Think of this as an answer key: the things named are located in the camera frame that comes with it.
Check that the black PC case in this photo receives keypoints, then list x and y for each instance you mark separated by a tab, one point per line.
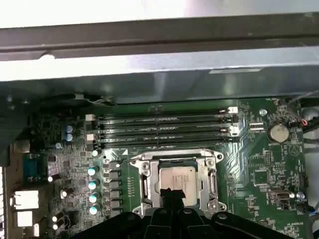
159	37

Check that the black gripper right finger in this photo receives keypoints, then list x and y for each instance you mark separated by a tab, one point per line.
189	224

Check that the CPU socket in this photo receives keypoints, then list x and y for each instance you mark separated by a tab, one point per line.
211	204

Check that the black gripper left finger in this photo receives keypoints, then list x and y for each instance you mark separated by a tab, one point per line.
159	224

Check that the white-clipped RAM slot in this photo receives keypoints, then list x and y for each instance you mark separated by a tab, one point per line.
174	133

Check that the silver CPU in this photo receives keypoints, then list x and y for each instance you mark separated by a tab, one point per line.
179	178

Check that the silver coin battery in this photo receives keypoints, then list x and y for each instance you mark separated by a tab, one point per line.
278	132

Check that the green motherboard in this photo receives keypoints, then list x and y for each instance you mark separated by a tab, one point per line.
249	154

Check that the internal USB port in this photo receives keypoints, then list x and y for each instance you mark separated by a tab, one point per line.
279	195

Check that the metal locking lever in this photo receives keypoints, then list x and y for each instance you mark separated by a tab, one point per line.
174	152

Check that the silver motherboard screw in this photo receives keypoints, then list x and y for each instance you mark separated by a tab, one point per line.
263	112
300	195

